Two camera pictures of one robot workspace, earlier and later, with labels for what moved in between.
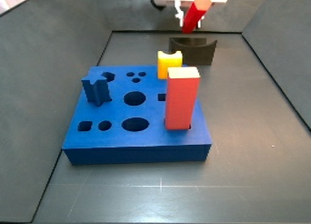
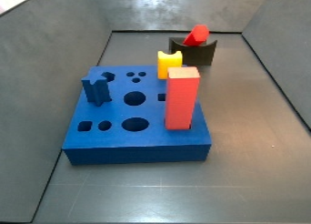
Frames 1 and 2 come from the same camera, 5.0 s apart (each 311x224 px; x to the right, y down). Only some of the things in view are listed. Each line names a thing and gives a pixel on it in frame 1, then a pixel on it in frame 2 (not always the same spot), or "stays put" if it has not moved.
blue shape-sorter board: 124,130 stays put
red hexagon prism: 195,11 -> 198,35
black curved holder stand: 196,50 stays put
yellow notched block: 168,61 stays put
